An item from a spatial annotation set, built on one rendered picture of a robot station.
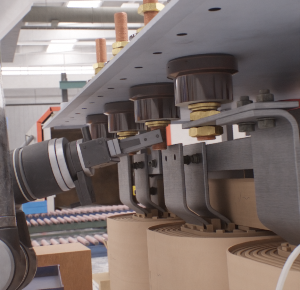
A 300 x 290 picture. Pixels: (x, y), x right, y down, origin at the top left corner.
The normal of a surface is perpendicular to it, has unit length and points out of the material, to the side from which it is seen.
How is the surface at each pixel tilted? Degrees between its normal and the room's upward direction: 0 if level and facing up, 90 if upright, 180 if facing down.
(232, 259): 90
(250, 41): 180
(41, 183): 120
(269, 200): 90
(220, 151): 90
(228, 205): 90
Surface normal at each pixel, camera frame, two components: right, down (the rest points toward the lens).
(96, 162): -0.10, -0.05
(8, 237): 0.83, -0.21
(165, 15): 0.25, 0.97
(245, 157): -0.97, 0.04
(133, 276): -0.70, 0.00
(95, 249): 0.25, -0.07
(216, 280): -0.47, -0.02
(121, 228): -0.88, 0.03
